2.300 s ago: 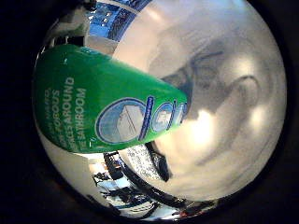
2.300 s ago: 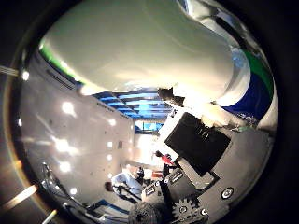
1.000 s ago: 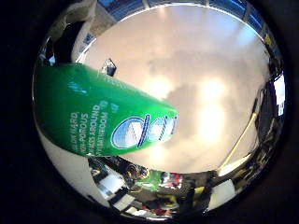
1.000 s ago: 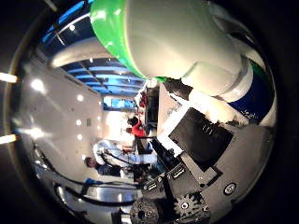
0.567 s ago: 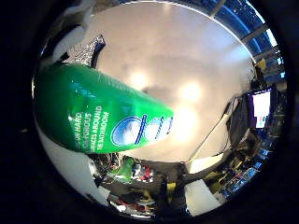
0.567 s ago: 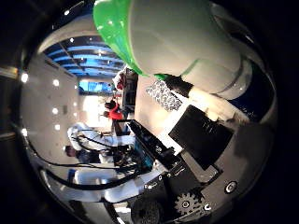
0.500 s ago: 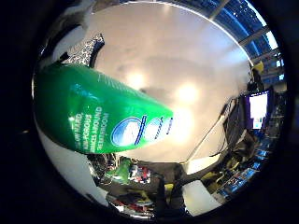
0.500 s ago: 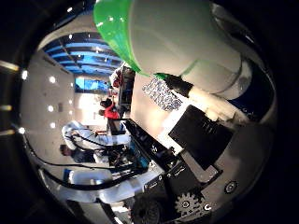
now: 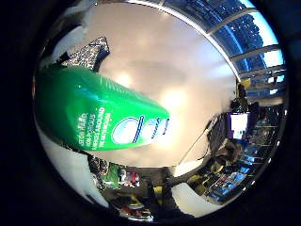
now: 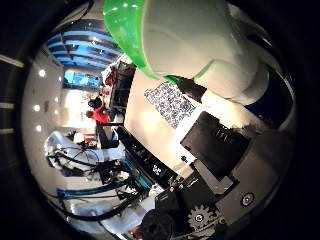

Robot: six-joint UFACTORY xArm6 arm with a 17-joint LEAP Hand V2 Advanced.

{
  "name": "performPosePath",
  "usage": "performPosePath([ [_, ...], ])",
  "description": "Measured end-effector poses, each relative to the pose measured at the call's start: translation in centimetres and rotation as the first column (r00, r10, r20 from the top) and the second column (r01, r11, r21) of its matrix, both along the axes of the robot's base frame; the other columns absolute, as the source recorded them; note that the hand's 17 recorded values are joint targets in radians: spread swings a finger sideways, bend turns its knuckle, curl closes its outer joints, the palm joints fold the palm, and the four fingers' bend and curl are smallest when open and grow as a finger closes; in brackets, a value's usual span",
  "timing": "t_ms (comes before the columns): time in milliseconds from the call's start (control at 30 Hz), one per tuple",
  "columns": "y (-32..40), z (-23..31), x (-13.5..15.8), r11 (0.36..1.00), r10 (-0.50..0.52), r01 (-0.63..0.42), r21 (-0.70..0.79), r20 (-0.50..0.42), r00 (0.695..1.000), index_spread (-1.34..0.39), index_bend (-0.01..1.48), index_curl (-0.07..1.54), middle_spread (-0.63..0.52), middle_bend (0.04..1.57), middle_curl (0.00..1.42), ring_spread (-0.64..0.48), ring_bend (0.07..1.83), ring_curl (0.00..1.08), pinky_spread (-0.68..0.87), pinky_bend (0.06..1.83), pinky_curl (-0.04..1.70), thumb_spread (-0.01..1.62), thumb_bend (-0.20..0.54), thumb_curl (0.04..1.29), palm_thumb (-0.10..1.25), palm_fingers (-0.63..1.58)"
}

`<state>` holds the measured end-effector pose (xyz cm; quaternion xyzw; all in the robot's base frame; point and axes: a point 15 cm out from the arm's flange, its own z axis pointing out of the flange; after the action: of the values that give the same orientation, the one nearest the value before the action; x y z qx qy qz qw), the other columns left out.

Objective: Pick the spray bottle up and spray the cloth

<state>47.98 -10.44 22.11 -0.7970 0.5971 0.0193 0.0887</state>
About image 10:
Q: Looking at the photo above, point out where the green spray bottle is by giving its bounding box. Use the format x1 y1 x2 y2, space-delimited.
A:
102 0 272 107

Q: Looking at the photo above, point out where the blue patterned cloth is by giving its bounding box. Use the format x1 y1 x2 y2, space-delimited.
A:
143 81 198 130

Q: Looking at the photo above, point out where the black and white marker tag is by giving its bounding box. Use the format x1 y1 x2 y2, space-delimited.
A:
151 164 164 178

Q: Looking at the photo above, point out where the black equipment rack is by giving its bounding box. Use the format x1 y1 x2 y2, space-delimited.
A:
109 61 137 112

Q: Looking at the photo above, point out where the person in red shirt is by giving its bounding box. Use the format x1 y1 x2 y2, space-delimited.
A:
85 96 111 126

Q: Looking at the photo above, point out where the person in red and white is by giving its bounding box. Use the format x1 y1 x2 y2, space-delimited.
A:
103 64 118 87

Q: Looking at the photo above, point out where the blue metal bar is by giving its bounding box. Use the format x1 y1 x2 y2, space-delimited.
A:
55 183 138 199

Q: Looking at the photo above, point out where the white robot arm with cables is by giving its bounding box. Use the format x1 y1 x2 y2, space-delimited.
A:
44 130 127 176

